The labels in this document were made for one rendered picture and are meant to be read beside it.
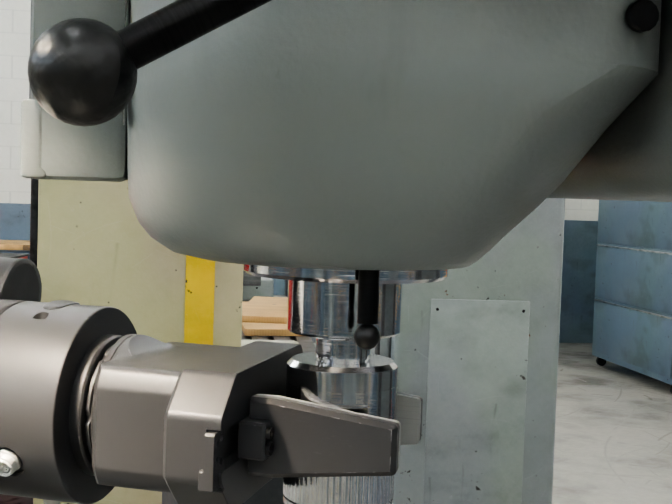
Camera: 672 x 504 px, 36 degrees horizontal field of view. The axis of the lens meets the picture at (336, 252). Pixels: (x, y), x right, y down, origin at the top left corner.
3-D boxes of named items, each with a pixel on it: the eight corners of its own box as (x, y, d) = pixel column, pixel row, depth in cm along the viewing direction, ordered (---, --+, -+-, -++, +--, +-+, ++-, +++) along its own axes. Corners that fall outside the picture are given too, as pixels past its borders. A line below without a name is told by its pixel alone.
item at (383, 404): (272, 488, 45) (275, 373, 45) (373, 483, 46) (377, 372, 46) (297, 521, 40) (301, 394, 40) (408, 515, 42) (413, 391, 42)
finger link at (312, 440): (398, 486, 40) (249, 470, 42) (401, 406, 40) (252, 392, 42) (390, 497, 39) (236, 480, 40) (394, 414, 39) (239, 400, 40)
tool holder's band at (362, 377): (275, 373, 45) (276, 350, 45) (377, 372, 46) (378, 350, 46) (301, 394, 40) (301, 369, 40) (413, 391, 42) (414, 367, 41)
